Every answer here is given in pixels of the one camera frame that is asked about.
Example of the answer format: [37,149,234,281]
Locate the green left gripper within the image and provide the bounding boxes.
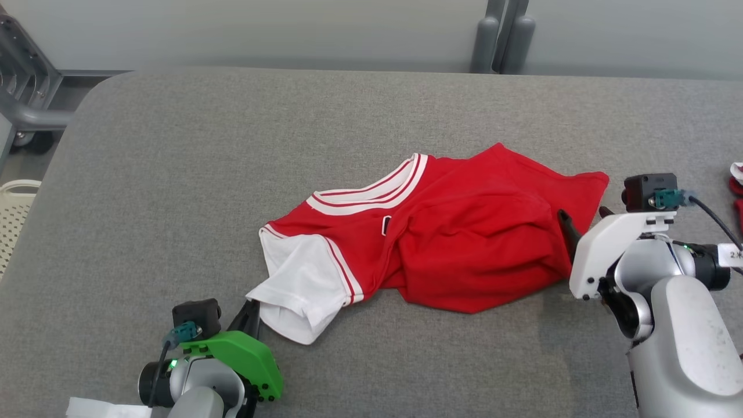
[179,300,285,402]

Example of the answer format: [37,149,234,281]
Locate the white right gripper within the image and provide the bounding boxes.
[557,206,677,301]

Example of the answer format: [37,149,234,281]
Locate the red white jersey shirt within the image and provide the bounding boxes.
[245,142,610,346]

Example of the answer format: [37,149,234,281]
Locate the red shorts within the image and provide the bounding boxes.
[728,163,743,233]

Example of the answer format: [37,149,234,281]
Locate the cream laundry basket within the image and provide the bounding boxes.
[0,180,42,279]

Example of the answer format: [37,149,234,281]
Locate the black caster wheel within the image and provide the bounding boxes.
[12,131,54,155]

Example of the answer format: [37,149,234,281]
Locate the white right cable label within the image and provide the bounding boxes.
[718,243,743,269]

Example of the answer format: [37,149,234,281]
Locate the grey partition post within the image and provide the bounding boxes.
[471,0,508,74]
[493,0,536,75]

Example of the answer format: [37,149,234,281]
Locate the grey metal cart frame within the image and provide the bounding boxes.
[0,12,76,154]

